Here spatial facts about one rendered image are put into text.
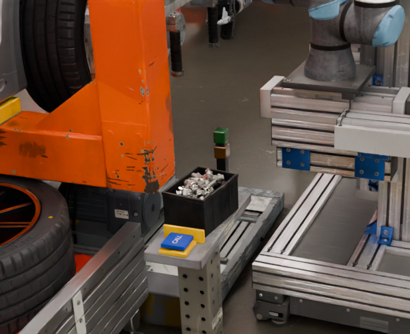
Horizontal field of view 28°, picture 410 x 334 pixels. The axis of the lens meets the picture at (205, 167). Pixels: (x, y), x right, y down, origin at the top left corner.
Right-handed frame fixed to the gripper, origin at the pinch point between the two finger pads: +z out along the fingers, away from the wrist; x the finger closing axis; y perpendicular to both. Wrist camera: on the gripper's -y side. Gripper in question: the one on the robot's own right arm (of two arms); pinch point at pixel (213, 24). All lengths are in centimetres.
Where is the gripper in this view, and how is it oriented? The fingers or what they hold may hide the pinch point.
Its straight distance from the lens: 302.9
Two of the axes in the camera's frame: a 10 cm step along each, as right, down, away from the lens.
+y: -0.5, -9.1, -4.1
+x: 9.3, 1.1, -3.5
